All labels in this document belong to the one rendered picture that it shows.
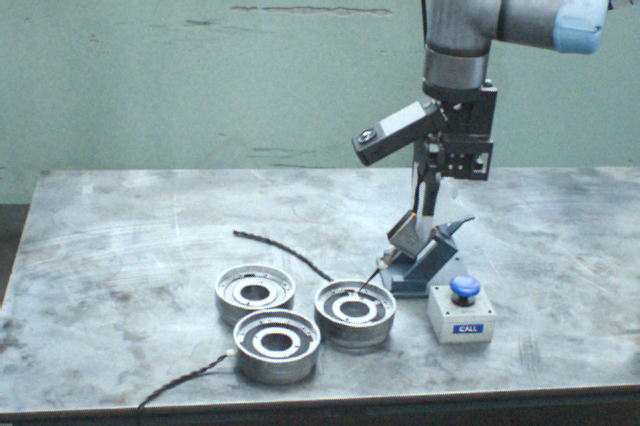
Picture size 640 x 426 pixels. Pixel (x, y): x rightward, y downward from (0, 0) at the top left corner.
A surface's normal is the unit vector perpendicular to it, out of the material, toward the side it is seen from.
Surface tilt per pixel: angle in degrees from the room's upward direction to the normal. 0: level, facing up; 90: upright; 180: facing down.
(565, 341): 0
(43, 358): 0
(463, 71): 90
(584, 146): 90
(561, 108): 90
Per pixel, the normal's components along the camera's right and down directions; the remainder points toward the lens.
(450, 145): 0.09, 0.49
